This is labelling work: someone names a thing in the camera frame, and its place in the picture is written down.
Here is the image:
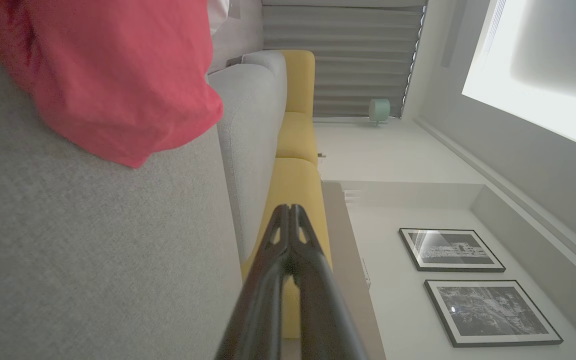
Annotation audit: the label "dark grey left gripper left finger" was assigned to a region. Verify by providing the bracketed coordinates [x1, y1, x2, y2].
[215, 204, 291, 360]

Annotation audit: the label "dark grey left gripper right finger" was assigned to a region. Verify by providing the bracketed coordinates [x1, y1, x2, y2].
[288, 204, 369, 360]

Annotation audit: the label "red shorts with white stripes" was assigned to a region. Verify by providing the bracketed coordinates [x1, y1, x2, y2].
[0, 0, 224, 169]

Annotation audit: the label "black framed monochrome picture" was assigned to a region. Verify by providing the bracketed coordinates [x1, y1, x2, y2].
[399, 228, 506, 273]
[424, 279, 564, 348]

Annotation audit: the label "grey fabric sofa seat cushion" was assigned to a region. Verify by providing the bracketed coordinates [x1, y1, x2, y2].
[208, 50, 289, 266]

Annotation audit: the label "yellow sofa backrest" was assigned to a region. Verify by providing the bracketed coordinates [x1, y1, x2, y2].
[240, 49, 334, 341]

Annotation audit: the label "grey fabric sofa chaise seat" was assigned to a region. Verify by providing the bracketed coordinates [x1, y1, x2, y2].
[0, 15, 244, 360]

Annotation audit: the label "mint green lamp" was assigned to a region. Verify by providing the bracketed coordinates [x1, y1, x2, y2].
[368, 98, 391, 127]

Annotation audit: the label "grey pleated curtain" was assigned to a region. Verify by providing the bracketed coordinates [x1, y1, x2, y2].
[262, 0, 427, 119]

